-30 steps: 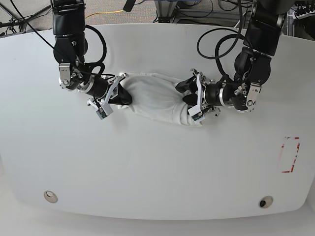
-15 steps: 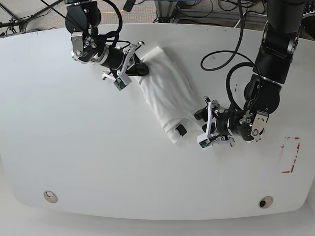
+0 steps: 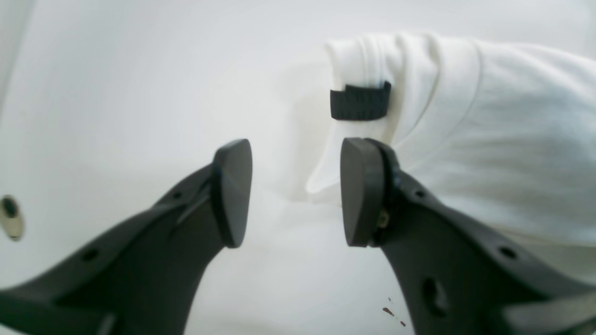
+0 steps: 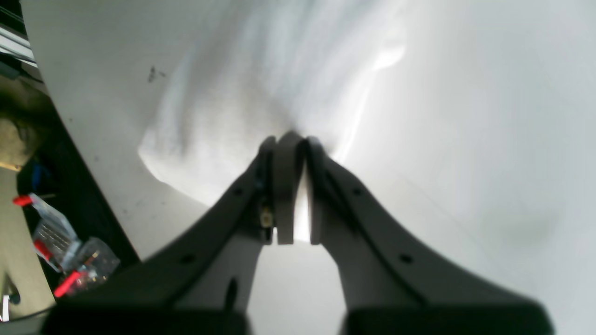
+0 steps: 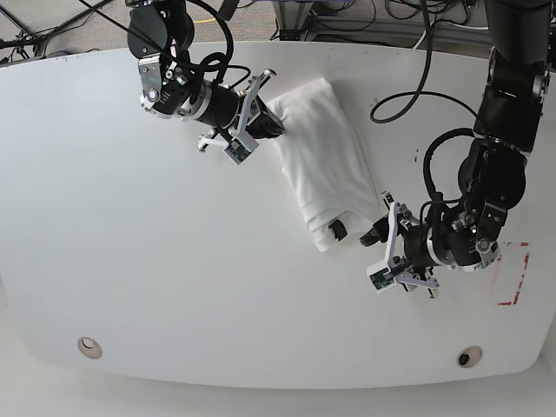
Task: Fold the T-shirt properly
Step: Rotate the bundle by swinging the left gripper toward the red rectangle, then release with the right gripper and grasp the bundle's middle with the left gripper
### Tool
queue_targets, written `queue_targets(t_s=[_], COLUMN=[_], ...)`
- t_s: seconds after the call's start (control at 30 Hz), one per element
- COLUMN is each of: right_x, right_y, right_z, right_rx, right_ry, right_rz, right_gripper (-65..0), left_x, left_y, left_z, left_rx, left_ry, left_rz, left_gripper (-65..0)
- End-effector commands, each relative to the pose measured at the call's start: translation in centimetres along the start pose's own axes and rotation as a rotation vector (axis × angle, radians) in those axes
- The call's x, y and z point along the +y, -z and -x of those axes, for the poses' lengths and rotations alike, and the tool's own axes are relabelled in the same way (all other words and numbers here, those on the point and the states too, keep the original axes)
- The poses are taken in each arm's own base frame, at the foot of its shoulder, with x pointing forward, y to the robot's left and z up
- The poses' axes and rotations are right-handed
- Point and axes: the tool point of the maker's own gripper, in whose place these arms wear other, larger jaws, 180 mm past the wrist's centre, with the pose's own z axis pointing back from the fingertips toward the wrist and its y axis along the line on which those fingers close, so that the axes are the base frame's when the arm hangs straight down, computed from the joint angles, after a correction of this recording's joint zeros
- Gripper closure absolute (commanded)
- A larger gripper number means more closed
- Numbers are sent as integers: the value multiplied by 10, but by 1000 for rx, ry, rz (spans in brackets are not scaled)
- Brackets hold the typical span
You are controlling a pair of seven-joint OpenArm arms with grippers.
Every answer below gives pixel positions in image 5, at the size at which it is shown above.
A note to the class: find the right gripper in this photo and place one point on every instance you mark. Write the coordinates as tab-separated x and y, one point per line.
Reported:
230	112

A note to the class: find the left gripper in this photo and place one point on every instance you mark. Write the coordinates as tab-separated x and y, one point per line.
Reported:
406	250

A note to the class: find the white printed T-shirt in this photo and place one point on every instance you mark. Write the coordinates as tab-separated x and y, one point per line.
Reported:
323	160

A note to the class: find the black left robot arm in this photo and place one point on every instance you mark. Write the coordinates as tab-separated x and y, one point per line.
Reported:
462	234

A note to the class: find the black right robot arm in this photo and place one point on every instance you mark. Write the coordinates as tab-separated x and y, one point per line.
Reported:
160	34

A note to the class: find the right table grommet hole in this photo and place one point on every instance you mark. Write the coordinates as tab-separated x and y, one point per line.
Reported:
469	357

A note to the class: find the table grommet hole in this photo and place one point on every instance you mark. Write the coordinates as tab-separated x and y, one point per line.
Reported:
89	348
469	357

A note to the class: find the red tape rectangle marking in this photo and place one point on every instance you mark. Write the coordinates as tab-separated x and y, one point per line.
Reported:
510	272

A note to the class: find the black tripod stand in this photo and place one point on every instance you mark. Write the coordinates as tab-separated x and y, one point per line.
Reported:
29	44

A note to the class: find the left table grommet hole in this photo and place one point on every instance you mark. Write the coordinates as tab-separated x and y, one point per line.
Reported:
89	348

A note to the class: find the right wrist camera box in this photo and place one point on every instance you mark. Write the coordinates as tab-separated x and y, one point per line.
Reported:
239	148

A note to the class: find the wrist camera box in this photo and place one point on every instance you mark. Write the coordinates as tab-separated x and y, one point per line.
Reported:
239	148
381	277

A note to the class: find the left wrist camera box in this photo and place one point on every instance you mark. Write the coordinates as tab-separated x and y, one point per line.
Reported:
381	277

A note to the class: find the aluminium frame stand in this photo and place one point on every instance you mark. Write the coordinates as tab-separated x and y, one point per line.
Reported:
386	23

